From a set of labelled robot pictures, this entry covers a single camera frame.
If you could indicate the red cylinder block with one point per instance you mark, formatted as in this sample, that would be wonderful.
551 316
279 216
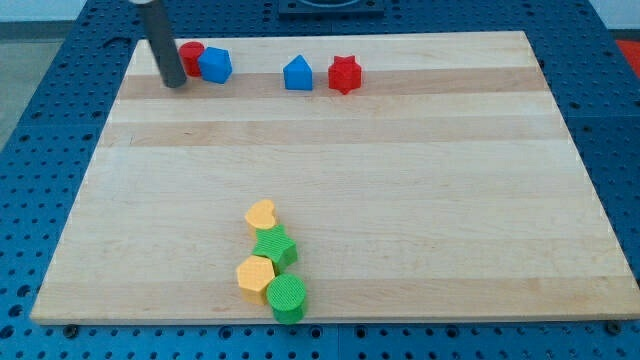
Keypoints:
189 53

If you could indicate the yellow heart block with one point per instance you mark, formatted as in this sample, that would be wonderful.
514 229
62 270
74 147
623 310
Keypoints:
261 215

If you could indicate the green star block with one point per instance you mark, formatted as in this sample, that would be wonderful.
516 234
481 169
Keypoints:
277 246

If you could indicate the light wooden board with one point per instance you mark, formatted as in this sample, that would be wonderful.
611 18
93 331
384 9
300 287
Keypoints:
447 188

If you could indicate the blue pentagon house block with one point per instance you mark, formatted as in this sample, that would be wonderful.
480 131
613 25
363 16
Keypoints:
298 75

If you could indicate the red star block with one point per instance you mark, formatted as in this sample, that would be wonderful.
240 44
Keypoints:
344 74

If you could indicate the yellow hexagon block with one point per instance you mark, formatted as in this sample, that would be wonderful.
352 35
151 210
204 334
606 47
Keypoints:
253 276

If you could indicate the green cylinder block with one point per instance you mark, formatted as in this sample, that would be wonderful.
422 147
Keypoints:
287 295

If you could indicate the blue hexagon block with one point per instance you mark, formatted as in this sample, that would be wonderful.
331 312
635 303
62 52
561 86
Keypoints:
215 65

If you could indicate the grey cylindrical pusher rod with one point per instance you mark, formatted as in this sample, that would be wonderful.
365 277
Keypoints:
157 28

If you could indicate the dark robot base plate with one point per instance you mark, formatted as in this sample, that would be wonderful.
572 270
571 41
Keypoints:
329 8

